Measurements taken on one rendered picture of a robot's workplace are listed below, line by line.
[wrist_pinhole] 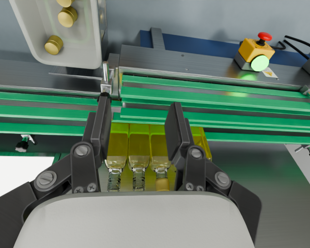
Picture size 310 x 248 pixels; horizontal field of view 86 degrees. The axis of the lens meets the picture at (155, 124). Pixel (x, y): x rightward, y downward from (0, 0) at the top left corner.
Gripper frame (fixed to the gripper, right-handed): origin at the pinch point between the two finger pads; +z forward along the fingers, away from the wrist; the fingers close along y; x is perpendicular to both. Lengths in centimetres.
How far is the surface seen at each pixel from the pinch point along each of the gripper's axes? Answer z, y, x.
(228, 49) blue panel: 54, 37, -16
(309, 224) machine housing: -2, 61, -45
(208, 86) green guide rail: 28.7, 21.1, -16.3
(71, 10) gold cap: 40.4, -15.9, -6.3
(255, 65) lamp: 34, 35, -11
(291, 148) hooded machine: 83, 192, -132
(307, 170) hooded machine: 55, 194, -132
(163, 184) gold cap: 5.6, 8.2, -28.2
